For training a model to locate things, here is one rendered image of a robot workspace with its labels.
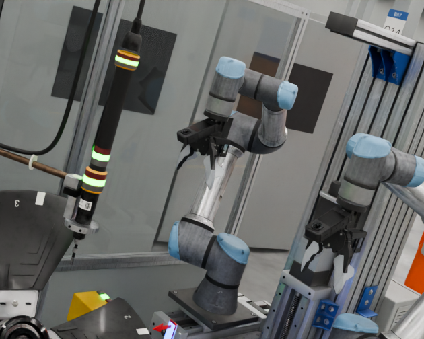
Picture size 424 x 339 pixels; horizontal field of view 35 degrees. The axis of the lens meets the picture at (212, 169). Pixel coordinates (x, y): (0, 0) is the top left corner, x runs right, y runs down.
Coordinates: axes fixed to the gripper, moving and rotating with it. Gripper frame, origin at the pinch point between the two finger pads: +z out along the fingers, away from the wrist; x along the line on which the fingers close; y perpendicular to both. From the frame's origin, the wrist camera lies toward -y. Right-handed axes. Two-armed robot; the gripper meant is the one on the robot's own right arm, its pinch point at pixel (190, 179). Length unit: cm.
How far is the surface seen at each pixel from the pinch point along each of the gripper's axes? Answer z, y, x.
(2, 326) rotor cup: 22, -64, -27
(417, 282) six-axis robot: 97, 327, 75
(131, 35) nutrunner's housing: -37, -52, -26
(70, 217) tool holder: 1, -53, -24
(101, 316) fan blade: 28.0, -34.4, -19.9
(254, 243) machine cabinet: 140, 324, 228
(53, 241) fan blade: 11, -49, -15
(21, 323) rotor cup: 22, -60, -27
